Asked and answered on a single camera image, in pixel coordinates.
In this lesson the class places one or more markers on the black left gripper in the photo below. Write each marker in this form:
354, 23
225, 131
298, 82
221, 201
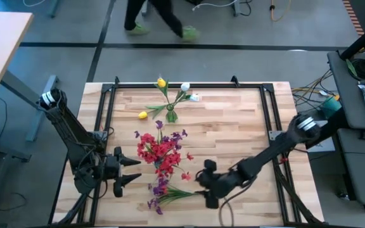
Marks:
112, 168

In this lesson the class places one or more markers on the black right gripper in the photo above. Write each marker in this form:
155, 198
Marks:
212, 182

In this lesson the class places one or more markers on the purple artificial flower bunch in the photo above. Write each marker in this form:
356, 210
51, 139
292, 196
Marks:
176, 136
158, 190

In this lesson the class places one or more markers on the yellow artificial tulip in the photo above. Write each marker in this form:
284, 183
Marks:
143, 114
161, 83

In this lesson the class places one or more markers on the white artificial tulip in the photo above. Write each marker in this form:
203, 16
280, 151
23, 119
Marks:
194, 97
185, 86

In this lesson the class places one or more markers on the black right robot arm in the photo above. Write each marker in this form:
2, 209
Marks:
265, 155

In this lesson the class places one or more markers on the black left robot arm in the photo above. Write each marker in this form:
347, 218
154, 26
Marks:
68, 133

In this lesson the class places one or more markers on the green glass vase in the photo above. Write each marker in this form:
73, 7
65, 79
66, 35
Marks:
171, 117

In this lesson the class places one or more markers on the dark desk foot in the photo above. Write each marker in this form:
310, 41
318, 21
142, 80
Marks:
11, 153

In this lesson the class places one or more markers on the white paper sheet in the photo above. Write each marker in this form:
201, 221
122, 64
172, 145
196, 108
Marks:
326, 145

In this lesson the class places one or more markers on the grey metal desk leg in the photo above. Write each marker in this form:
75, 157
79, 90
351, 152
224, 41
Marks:
17, 87

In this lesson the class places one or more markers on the black slanted table leg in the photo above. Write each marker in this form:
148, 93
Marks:
331, 125

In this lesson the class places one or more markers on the teal cup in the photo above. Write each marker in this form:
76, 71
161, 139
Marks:
329, 107

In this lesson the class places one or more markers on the person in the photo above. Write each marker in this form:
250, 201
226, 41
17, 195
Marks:
170, 16

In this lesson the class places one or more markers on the grey metal table leg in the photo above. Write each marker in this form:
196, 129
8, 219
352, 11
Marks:
144, 11
236, 8
53, 8

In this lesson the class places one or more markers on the grey side table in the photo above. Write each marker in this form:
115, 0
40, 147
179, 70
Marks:
344, 95

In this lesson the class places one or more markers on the green leaf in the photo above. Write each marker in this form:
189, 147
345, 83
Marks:
350, 68

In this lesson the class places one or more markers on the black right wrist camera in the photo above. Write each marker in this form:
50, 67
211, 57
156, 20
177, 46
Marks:
212, 202

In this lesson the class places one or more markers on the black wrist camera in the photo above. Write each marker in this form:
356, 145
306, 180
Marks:
118, 190
212, 202

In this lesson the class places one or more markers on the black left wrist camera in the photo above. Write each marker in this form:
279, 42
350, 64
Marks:
118, 190

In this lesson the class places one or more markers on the black metal table frame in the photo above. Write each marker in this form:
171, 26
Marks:
249, 85

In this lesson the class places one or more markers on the black diagonal post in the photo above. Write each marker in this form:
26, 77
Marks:
363, 38

